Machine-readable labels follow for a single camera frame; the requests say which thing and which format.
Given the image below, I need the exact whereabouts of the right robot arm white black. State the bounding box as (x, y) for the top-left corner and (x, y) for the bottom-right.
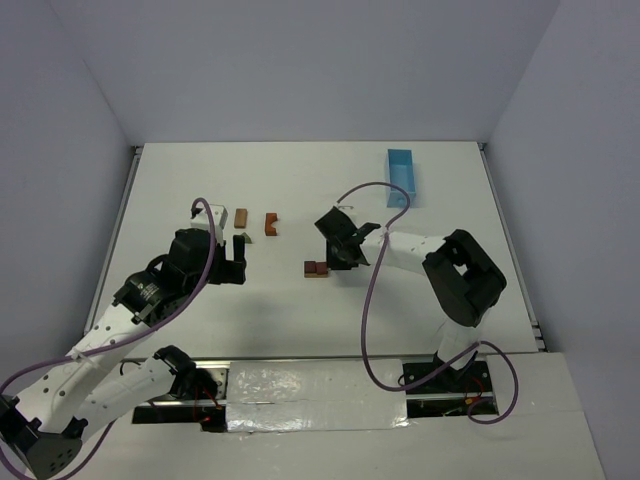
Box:
(315, 207), (507, 372)

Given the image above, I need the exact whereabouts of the orange arch block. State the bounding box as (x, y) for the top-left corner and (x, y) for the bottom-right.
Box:
(264, 212), (278, 236)

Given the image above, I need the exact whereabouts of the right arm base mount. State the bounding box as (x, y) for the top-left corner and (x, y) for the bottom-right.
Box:
(405, 360), (498, 419)

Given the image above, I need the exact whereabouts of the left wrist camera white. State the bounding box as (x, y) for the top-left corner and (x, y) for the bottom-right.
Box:
(190, 201), (228, 245)

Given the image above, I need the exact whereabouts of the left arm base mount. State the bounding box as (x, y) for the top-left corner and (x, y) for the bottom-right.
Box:
(131, 368), (228, 433)

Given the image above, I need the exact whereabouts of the red brown square block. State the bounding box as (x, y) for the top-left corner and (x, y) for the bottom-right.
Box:
(304, 261), (317, 276)

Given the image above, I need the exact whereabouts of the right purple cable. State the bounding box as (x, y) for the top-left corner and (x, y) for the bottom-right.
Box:
(335, 181), (519, 425)

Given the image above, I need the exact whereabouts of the purple cable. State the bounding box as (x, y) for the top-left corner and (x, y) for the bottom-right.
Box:
(335, 181), (519, 425)
(0, 197), (219, 480)

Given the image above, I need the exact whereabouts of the light brown rectangular block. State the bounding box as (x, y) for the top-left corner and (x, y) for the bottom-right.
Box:
(234, 208), (248, 229)

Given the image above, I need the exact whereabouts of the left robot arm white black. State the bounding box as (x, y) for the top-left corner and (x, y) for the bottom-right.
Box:
(1, 228), (246, 479)

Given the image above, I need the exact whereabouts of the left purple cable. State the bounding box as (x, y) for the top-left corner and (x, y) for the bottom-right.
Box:
(0, 197), (219, 480)

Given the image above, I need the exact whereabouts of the silver tape patch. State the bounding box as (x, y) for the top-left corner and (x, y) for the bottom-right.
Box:
(225, 359), (409, 433)

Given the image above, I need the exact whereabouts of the blue rectangular box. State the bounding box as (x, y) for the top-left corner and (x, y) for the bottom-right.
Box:
(386, 149), (417, 208)

